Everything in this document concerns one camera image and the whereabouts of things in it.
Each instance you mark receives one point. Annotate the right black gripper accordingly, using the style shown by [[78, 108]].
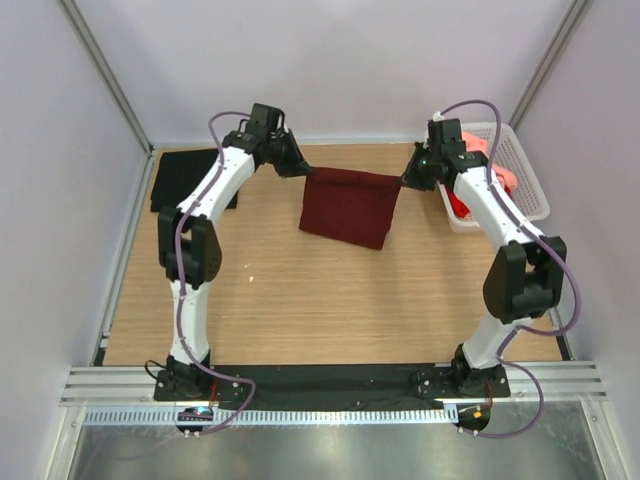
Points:
[[411, 178]]

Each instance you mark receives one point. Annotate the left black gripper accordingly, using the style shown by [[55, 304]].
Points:
[[296, 166]]

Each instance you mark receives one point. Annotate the dark red t shirt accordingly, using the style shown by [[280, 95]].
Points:
[[355, 207]]

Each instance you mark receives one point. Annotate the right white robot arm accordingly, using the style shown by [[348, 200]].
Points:
[[525, 278]]

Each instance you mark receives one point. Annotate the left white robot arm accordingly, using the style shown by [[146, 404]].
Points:
[[189, 249]]

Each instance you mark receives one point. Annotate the pink t shirt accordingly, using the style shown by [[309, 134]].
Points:
[[506, 178]]

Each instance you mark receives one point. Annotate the bright red t shirt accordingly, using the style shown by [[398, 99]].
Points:
[[459, 209]]

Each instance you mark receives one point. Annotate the white plastic basket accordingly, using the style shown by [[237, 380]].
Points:
[[529, 196]]

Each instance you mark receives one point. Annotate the folded black t shirt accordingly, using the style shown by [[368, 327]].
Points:
[[179, 173]]

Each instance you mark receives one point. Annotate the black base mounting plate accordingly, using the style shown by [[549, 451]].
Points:
[[332, 388]]

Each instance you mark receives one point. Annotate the right aluminium frame post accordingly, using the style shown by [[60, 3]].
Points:
[[552, 55]]

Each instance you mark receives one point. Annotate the aluminium frame post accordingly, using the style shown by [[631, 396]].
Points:
[[88, 41], [552, 55]]

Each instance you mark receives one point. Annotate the left aluminium frame post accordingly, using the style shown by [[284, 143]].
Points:
[[88, 41]]

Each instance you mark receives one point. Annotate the aluminium front rail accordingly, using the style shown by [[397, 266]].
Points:
[[559, 380]]

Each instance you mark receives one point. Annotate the white slotted cable duct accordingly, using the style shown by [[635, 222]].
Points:
[[197, 416]]

